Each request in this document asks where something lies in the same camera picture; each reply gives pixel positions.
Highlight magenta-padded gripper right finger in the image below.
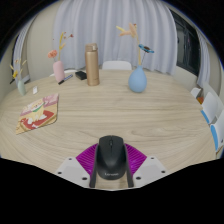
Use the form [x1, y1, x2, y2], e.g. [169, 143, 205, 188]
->
[123, 142, 168, 189]

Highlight wide white curtain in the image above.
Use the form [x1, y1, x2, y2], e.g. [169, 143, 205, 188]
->
[52, 0, 178, 76]

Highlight black computer mouse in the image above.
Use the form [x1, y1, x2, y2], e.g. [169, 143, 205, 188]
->
[93, 134, 130, 181]

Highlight gold insulated drink bottle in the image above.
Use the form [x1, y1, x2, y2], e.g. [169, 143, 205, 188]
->
[84, 42, 101, 87]

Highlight pink vase with flowers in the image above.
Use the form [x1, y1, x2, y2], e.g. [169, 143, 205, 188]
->
[47, 31, 75, 84]

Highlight dark framed window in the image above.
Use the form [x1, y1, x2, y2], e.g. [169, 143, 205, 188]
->
[169, 9, 201, 77]

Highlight white chairs with blue seats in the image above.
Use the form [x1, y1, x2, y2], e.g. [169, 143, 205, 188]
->
[190, 87, 224, 155]

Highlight white chair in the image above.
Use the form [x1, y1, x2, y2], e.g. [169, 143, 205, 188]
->
[49, 68, 78, 77]
[101, 60, 133, 71]

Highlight black rectangular case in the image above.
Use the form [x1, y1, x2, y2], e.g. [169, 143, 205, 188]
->
[74, 70, 88, 81]

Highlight blue vase with flowers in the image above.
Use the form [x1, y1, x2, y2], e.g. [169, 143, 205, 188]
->
[116, 22, 155, 94]

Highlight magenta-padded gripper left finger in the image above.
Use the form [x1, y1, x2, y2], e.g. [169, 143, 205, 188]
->
[55, 143, 99, 189]

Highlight blue marker pen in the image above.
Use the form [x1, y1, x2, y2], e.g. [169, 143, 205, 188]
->
[58, 73, 74, 86]

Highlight green vase with flowers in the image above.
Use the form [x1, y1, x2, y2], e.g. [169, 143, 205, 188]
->
[9, 59, 28, 97]

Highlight cartoon printed mouse pad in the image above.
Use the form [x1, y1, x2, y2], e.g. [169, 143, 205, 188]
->
[15, 92, 60, 136]

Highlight narrow white curtain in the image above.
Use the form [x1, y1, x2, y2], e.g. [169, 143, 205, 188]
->
[196, 29, 212, 88]
[12, 19, 34, 84]

